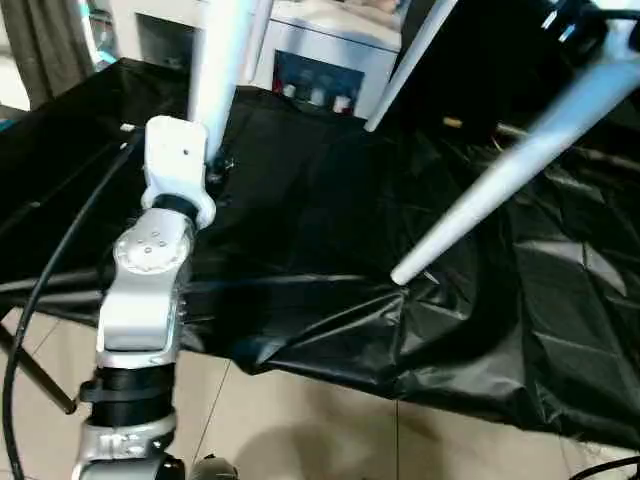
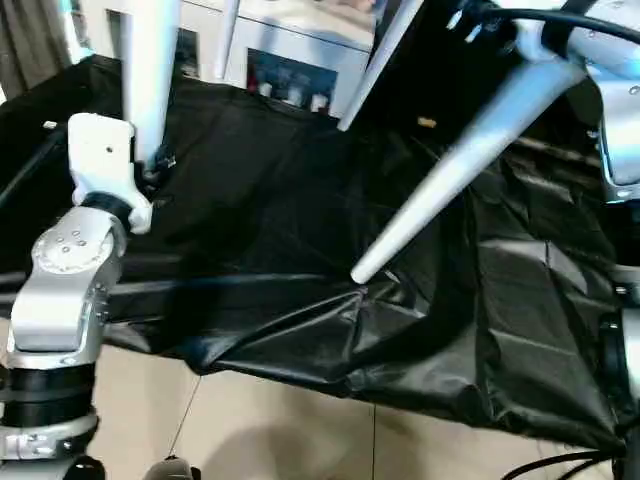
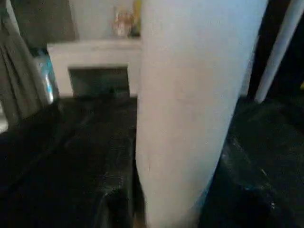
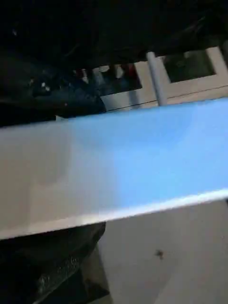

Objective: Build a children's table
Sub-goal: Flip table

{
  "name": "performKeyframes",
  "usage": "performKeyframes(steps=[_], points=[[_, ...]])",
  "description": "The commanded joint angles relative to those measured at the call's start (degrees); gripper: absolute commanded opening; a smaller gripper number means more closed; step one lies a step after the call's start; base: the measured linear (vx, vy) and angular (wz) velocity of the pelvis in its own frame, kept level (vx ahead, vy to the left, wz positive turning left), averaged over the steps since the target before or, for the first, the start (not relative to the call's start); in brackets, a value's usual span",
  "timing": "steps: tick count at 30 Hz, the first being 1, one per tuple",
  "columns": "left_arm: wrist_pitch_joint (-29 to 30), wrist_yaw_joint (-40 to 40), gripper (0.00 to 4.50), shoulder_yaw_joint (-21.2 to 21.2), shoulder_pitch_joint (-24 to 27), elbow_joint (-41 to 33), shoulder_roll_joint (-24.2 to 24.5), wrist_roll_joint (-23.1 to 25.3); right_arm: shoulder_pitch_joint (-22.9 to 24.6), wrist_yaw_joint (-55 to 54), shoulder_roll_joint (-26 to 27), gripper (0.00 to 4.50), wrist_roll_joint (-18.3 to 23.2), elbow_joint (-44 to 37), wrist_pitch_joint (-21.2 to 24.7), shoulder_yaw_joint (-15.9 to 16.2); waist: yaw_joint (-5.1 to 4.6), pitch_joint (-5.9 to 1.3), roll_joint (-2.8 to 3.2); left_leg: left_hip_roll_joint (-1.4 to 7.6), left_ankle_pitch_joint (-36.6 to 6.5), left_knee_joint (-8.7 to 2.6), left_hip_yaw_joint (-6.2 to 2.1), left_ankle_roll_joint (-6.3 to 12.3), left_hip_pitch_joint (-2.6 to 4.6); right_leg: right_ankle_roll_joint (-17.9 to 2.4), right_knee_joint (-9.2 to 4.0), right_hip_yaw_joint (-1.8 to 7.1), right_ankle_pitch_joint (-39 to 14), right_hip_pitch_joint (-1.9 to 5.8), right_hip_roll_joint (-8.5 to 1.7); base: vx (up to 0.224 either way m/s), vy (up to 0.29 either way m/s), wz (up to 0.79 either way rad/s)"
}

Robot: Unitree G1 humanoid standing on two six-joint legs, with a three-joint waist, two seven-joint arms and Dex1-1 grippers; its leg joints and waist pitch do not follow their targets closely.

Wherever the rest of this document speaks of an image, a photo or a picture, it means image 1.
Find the white plastic table leg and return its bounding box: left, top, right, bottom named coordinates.
left=390, top=29, right=640, bottom=287
left=242, top=0, right=275, bottom=86
left=363, top=0, right=459, bottom=134
left=185, top=0, right=261, bottom=161

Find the large black box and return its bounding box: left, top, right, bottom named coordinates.
left=394, top=0, right=576, bottom=136

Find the silver metal bar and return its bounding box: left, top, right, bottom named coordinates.
left=492, top=122, right=551, bottom=151

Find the black work mat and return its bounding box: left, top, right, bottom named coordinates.
left=0, top=57, right=640, bottom=446

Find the white glass-door cabinet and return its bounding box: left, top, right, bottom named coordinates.
left=107, top=0, right=404, bottom=119

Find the grey curtain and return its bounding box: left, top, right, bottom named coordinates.
left=0, top=0, right=101, bottom=109

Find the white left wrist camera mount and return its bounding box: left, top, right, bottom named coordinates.
left=141, top=115, right=219, bottom=229

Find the black metal frame leg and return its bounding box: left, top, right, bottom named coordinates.
left=0, top=324, right=79, bottom=415

